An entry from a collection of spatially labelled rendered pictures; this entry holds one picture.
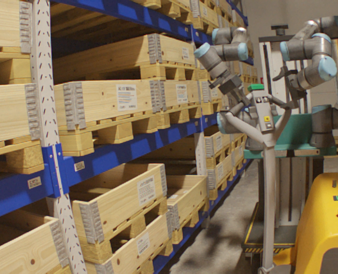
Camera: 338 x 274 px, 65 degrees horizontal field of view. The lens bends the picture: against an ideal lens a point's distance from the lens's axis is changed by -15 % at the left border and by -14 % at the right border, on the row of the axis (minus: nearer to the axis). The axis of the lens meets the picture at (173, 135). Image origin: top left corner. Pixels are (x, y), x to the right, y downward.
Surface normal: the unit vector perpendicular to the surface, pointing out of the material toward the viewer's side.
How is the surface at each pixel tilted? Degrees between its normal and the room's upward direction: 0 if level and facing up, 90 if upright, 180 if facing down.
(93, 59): 90
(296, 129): 90
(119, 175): 90
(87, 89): 90
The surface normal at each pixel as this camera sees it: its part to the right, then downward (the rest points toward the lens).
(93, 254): -0.41, 0.16
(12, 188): 0.91, -0.04
